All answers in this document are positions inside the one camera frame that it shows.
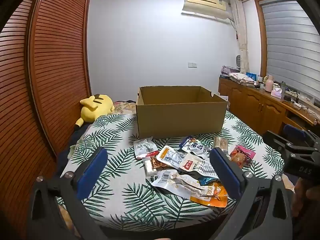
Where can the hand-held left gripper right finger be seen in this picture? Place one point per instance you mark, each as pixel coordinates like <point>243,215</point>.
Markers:
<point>225,172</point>

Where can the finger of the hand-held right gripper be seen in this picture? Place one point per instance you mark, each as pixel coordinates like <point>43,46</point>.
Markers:
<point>295,131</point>
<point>275,141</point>

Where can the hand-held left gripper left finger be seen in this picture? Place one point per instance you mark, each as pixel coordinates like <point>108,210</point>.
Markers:
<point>91,173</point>

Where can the clear grain bar packet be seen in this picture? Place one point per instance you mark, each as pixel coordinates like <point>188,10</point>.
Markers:
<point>221,143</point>

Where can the clear orange top snack packet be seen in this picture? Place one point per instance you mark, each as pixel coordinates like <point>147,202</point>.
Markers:
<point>170,156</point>

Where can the brown cardboard box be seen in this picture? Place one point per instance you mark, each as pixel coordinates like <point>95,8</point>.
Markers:
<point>178,112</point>

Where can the person's right hand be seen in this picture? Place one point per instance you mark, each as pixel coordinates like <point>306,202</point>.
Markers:
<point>303,197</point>

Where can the small teal snack packet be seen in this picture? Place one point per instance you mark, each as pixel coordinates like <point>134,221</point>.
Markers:
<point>207,180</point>

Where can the pink red snack packet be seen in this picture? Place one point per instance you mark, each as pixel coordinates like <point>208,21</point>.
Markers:
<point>241,156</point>

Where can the white power strip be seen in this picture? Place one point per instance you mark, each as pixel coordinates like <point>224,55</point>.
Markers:
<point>297,103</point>

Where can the white red label snack packet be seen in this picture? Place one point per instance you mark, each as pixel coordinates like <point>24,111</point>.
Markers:
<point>197,166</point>

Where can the green leaf print cloth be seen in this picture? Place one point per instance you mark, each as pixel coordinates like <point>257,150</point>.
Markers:
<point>117,155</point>

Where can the large orange chicken feet packet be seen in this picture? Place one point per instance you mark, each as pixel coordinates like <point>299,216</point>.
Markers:
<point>190,187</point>

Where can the dark blue cloth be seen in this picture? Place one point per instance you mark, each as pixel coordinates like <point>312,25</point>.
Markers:
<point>72,140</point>

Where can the blue white snack packet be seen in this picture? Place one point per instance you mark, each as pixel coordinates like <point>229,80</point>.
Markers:
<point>195,146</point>

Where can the pink tissue box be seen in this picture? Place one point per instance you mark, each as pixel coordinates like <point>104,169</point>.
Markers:
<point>277,93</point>

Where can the wooden side cabinet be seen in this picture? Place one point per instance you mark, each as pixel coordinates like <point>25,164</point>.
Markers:
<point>252,105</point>

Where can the pink bottle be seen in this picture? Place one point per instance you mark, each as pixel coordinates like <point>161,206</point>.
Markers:
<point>269,83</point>

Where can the white grey print snack packet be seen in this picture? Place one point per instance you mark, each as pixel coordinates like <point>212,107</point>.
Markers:
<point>143,147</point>

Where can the small white wrapped cake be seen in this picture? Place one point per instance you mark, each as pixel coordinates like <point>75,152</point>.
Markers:
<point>150,167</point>

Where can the brown orange snack packet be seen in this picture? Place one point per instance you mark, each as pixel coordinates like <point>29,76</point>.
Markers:
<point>160,164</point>

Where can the yellow plush toy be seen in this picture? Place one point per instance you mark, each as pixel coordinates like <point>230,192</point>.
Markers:
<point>96,106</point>

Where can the blue box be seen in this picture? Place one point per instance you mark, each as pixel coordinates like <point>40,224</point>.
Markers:
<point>251,76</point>

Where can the folded floral cloth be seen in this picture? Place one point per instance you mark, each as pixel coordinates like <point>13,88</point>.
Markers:
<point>241,78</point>

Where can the floral blanket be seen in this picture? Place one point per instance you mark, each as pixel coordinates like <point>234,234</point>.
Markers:
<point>123,107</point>

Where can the folded purple cloth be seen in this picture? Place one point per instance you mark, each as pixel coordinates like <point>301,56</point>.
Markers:
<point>230,70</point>

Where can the grey window blind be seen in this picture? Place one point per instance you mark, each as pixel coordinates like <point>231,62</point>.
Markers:
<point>290,45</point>

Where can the small white fan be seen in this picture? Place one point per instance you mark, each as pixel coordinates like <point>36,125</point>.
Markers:
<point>238,61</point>

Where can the wooden slatted wardrobe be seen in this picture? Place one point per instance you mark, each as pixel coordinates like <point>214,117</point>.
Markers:
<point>42,80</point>

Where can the cream curtain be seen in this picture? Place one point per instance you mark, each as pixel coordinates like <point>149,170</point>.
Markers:
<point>241,35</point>

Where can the white wall switch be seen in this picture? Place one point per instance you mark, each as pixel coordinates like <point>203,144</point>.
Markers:
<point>192,64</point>

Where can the wall air conditioner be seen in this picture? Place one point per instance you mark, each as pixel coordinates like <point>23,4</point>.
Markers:
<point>205,3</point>

